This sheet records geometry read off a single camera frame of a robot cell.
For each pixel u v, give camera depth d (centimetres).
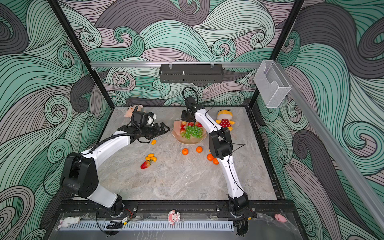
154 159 90
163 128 78
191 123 103
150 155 92
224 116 106
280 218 70
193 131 101
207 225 70
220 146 62
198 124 103
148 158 91
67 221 68
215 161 89
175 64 93
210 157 91
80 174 44
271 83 79
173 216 68
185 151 92
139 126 67
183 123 101
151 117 72
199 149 95
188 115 78
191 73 95
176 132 100
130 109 107
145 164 87
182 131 101
